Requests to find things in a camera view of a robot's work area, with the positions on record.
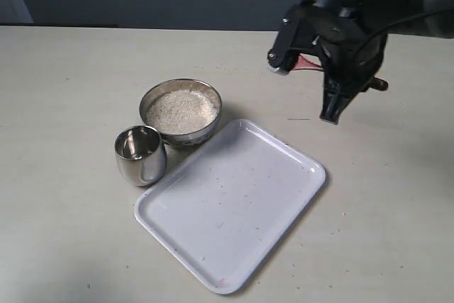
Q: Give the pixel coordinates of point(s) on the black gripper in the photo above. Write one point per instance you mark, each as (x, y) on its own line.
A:
(330, 37)

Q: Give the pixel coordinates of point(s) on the dark red wooden spoon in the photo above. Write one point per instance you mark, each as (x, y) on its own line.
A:
(304, 64)

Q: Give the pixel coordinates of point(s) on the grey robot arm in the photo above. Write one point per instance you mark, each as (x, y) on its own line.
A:
(427, 18)

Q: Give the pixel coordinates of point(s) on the steel bowl with rice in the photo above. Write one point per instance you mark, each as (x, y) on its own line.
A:
(184, 111)

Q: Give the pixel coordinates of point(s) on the small steel cup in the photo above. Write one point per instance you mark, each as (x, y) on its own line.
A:
(140, 155)

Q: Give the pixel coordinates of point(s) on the white plastic tray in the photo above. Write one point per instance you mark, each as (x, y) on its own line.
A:
(223, 209)

